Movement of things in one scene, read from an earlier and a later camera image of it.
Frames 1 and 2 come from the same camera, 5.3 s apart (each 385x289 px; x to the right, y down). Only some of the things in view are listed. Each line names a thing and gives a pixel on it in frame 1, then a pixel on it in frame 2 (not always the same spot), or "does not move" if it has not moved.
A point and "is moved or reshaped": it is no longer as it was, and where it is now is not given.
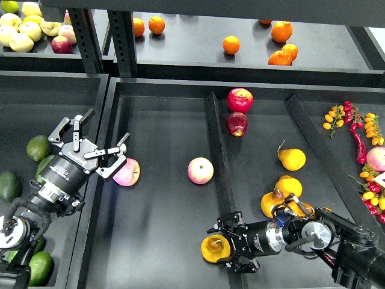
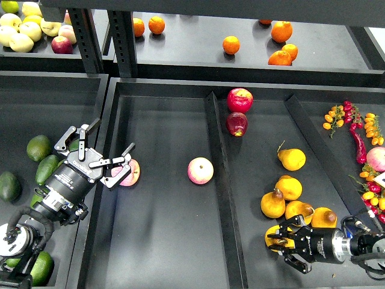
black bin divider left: x=225 y=206 does not move
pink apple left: x=129 y=174 does not move
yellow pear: x=214 y=247 is moved or reshaped
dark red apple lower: x=237 y=123 does not move
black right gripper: x=250 y=241 -> x=319 y=245
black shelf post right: x=124 y=42 does not move
